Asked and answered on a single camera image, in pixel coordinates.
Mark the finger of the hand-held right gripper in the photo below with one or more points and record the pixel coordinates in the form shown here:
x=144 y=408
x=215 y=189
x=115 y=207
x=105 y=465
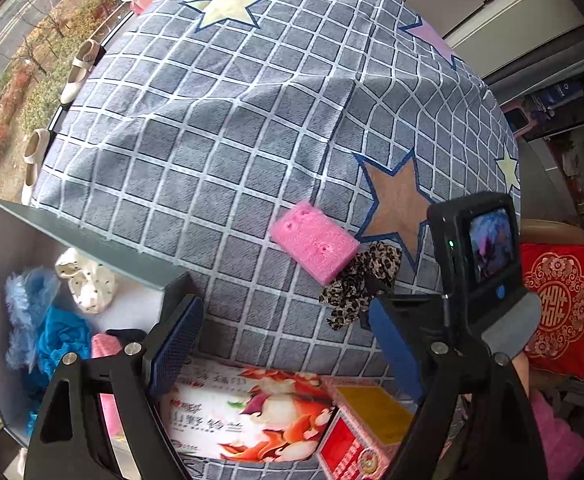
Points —
x=414 y=302

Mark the white dotted soft item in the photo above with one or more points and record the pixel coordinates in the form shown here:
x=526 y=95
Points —
x=89 y=280

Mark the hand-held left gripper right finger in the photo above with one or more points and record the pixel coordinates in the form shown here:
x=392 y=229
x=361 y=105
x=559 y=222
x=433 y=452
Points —
x=394 y=345

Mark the pink phone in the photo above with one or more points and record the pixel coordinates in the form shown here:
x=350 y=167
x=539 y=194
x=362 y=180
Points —
x=519 y=119

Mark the light blue fluffy cloth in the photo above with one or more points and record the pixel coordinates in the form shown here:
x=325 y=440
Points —
x=26 y=310

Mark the pink foam sponge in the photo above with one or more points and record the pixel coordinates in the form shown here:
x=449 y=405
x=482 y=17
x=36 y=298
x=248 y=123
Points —
x=312 y=240
x=105 y=347

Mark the white shoe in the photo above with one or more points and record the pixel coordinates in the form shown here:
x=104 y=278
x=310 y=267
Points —
x=36 y=160
x=81 y=70

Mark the teal cloth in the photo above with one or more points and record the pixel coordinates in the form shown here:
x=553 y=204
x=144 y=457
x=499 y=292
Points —
x=66 y=335

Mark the white box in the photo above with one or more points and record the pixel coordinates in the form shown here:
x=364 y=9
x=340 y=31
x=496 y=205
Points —
x=71 y=230

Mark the red embroidered cushion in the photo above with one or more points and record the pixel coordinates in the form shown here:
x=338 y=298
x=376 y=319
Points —
x=567 y=310

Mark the red and navy sock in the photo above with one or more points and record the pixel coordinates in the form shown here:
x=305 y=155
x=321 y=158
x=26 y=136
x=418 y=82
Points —
x=126 y=336

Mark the blue carton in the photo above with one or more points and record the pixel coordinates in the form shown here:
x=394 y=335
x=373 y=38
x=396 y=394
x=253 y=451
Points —
x=557 y=97

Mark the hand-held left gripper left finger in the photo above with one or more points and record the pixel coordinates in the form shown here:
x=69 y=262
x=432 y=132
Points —
x=176 y=345

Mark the grey checked star blanket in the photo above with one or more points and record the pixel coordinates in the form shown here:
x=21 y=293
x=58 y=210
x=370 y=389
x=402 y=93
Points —
x=221 y=135

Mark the person's right forearm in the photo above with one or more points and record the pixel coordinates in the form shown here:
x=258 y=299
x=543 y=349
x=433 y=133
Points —
x=524 y=375

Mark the red patterned box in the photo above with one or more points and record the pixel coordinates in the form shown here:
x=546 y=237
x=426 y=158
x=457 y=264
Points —
x=367 y=425

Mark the leopard print scrunchie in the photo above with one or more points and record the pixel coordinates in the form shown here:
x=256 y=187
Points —
x=357 y=280

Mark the floral tissue packet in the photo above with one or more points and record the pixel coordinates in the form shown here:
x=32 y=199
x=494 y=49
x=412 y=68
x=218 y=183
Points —
x=252 y=410

